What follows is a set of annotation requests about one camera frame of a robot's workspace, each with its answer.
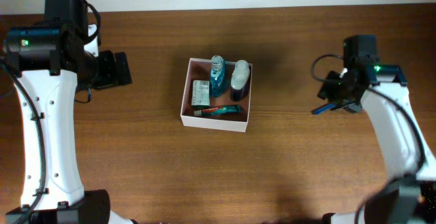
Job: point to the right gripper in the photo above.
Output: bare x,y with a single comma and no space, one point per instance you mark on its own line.
325,91

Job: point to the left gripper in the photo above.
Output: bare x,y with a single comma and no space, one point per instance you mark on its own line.
112,77

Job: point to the blue disposable razor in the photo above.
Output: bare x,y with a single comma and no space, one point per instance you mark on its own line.
324,108

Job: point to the green soap box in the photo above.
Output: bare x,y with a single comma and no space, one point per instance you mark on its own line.
200,94

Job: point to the purple bottle with white cap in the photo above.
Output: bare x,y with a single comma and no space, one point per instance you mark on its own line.
239,80

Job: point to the teal mouthwash bottle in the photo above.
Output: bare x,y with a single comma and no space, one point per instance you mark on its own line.
217,76

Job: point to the teal toothpaste tube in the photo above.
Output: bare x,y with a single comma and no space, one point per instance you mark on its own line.
228,109

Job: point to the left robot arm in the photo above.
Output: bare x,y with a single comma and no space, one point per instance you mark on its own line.
48,63

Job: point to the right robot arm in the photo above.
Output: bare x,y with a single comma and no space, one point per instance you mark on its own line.
380,90

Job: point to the white open cardboard box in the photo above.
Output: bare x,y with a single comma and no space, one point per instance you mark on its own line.
198,69

